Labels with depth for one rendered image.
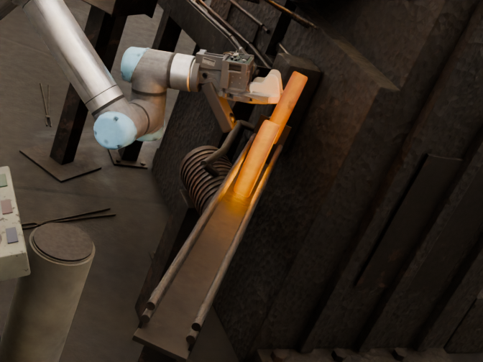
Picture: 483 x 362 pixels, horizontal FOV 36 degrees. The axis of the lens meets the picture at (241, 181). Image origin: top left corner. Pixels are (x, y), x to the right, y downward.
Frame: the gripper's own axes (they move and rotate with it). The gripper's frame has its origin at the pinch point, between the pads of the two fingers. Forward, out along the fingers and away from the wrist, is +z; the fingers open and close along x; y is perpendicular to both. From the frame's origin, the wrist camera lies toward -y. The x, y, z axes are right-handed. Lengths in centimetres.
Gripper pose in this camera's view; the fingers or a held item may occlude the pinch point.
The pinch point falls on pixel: (287, 99)
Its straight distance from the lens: 154.5
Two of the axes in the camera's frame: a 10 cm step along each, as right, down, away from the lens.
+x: 2.1, -4.1, 8.9
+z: 9.7, 1.8, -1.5
